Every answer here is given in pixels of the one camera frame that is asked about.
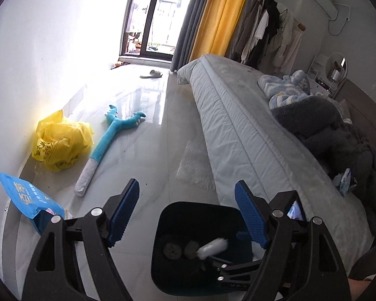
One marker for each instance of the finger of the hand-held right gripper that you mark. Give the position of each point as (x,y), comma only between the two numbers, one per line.
(242,236)
(238,272)

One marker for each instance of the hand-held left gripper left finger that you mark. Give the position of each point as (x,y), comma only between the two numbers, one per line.
(122,216)

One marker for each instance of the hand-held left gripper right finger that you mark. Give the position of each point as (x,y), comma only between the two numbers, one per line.
(252,213)

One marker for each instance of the dark plastic waste bin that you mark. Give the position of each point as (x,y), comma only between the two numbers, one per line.
(178,276)

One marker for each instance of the person's right forearm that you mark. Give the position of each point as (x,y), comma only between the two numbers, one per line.
(360,290)

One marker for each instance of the white fluffy floor mat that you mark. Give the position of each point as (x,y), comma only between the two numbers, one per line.
(195,166)

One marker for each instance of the bed with grey mattress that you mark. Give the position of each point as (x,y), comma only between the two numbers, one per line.
(253,138)

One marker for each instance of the blue plush toy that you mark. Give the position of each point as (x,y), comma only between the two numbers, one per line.
(109,138)

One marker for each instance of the yellow plastic bag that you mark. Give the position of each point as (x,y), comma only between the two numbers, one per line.
(61,141)

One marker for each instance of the blue white plastic packet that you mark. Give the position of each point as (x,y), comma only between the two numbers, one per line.
(346,182)

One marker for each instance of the large blue printed bag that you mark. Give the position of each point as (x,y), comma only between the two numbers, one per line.
(25,194)

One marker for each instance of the dark grey fleece blanket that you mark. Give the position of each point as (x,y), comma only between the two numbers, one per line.
(341,144)

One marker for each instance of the blue white patterned blanket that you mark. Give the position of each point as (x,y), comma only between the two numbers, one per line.
(285,89)

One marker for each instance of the person's dark clothing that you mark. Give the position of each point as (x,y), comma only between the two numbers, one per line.
(373,263)

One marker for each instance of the pale green slipper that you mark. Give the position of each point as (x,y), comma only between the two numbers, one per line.
(152,74)

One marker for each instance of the brown object by door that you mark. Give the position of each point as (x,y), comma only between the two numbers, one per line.
(119,65)

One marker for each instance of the brown bed headboard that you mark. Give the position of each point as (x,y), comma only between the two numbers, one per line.
(366,113)

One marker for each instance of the white desktop organizer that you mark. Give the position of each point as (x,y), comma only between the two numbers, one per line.
(316,65)

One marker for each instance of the white cylinder lamp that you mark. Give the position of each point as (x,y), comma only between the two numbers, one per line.
(336,75)

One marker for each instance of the pale pink hanging garment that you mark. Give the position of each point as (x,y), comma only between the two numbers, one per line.
(293,50)

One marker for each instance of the round white mirror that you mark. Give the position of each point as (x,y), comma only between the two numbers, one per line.
(332,61)

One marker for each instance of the white hanging coat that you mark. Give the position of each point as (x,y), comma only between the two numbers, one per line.
(283,40)

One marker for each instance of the white hanging shirt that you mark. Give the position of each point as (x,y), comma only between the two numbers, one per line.
(258,33)

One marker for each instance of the beige hanging garment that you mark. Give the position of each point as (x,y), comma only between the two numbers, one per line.
(249,28)

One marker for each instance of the black hanging garment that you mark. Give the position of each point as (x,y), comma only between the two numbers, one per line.
(271,15)

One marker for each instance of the yellow curtain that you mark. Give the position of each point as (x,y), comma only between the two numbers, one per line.
(222,15)

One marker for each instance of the grey curtain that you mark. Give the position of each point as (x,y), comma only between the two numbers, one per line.
(191,22)
(247,3)

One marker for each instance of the glass balcony door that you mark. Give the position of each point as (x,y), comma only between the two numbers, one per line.
(156,15)

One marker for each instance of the white air conditioner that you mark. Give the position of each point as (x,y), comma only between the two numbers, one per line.
(313,0)

